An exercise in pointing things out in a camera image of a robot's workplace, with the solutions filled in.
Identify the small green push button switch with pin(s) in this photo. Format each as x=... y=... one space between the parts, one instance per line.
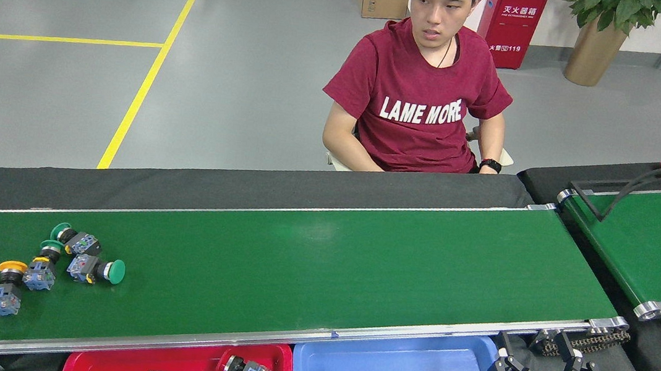
x=40 y=275

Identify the yellow push button switch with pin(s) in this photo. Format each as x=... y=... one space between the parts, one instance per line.
x=3 y=301

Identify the person's left forearm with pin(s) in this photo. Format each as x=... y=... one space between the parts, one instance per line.
x=493 y=143

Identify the person's right forearm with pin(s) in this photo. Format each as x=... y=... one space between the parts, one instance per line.
x=347 y=150

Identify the wide green conveyor belt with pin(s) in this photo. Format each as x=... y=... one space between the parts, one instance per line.
x=296 y=269

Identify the red plastic tray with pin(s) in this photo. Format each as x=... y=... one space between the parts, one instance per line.
x=192 y=362

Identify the black wristwatch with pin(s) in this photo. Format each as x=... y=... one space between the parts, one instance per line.
x=490 y=164

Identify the seated person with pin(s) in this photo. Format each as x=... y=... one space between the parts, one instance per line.
x=415 y=95

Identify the potted plant in gold pot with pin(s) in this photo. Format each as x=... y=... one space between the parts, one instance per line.
x=594 y=54

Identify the red fire extinguisher cabinet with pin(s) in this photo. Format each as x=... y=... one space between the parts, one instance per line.
x=513 y=26

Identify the black table cloth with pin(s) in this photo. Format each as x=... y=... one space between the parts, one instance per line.
x=118 y=192

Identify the black triangular guide frame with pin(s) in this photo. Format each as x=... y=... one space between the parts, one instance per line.
x=588 y=203

